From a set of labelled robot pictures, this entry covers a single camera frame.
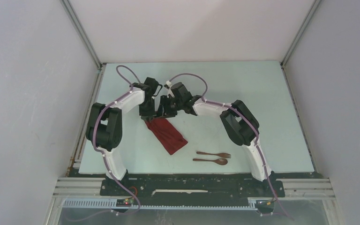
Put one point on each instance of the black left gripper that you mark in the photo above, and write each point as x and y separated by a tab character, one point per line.
150	114

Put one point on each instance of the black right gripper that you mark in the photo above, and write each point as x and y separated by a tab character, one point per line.
163	108

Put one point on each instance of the red cloth napkin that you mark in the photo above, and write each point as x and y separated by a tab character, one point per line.
171	139

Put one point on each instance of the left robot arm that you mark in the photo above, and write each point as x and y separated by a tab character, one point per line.
105	127

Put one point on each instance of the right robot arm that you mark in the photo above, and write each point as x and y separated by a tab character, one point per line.
240	124

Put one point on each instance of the brown wooden fork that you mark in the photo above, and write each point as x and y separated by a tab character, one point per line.
221	155

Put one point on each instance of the brown wooden spoon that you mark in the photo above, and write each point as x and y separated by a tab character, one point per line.
219	161

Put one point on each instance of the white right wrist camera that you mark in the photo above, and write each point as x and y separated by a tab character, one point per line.
168	86

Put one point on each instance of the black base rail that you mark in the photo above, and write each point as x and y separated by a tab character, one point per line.
191	191

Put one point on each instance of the left aluminium frame post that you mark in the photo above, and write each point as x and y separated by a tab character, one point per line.
68	7

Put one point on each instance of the aluminium frame post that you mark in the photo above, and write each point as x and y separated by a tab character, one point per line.
302	29
68	7

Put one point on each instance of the right aluminium frame post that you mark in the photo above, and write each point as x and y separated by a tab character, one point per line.
302	29

